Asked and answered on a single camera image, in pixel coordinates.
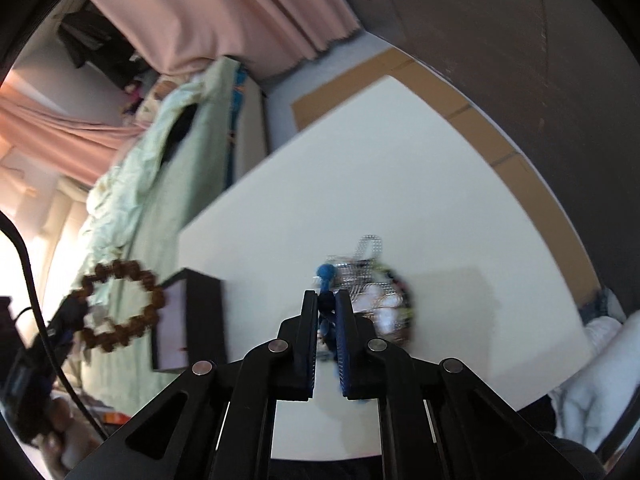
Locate white shell clover bracelet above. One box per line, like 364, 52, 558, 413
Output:
351, 284, 409, 344

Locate silver ball chain necklace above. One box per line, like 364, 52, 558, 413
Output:
333, 233, 386, 302

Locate brown rudraksha bead bracelet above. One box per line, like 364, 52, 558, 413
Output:
74, 258, 167, 354

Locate person left hand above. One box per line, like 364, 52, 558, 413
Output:
38, 396, 101, 479

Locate black open gift box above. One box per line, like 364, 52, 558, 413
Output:
151, 269, 228, 373

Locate white bed mattress base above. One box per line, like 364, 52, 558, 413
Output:
232, 77, 269, 183

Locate green bed sheet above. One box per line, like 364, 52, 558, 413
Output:
74, 58, 241, 416

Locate green bed quilt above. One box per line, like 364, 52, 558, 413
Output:
84, 58, 241, 250

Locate pink curtain left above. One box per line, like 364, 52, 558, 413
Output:
1, 84, 144, 185

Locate pink curtain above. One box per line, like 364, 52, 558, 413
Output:
90, 0, 360, 79
1, 84, 144, 185

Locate plush teddy bear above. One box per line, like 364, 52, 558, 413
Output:
134, 76, 179, 124

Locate pink curtain right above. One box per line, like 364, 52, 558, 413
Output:
90, 0, 360, 79

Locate hanging dark clothes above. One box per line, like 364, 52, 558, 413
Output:
56, 10, 150, 90

